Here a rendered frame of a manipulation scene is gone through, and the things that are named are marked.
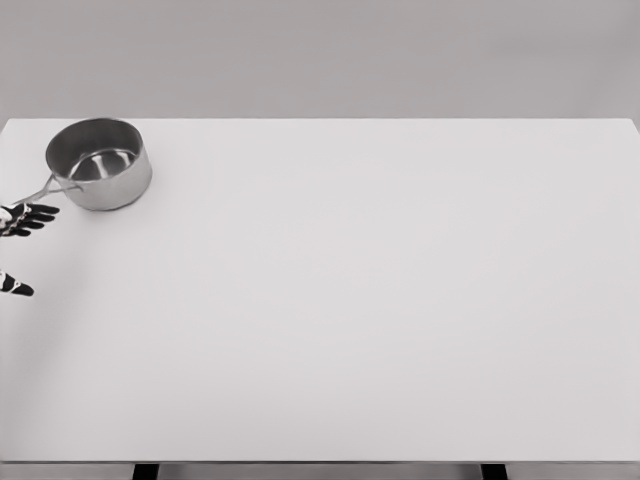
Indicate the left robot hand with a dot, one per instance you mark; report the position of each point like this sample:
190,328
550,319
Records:
30,216

